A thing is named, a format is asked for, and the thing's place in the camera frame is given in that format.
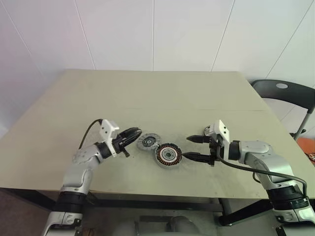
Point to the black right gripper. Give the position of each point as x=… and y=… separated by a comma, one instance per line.
x=212, y=150

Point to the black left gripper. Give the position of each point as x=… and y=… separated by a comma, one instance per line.
x=119, y=143

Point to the silver round motor lid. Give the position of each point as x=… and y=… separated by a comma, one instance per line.
x=207, y=130

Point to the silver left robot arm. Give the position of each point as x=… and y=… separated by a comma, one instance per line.
x=76, y=169

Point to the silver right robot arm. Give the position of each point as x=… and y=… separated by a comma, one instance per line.
x=265, y=159

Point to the motor housing with copper windings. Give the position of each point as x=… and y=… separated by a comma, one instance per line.
x=168, y=155

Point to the grey rounded robot body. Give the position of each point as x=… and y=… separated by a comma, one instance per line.
x=179, y=226

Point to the black folding chair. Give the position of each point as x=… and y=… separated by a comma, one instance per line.
x=283, y=89

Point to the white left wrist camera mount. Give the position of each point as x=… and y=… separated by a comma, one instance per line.
x=108, y=127

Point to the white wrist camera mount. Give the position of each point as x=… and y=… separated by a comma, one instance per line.
x=108, y=127
x=221, y=130

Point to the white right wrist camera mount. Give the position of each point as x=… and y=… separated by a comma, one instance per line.
x=221, y=130

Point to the black table frame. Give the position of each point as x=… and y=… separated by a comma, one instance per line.
x=147, y=202

